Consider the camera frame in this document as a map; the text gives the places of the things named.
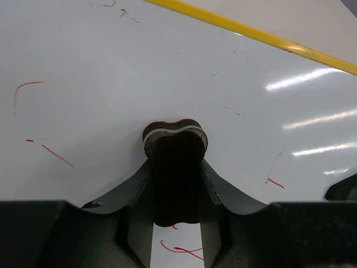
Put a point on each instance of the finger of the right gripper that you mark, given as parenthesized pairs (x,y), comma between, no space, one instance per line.
(344,190)

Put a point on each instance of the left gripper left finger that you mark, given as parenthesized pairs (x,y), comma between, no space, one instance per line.
(114,230)

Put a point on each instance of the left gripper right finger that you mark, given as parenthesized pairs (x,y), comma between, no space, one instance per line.
(239,231)

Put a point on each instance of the black bone-shaped eraser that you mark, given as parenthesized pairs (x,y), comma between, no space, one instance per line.
(175,151)

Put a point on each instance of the yellow framed whiteboard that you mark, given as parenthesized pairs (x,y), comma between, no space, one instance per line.
(81,80)

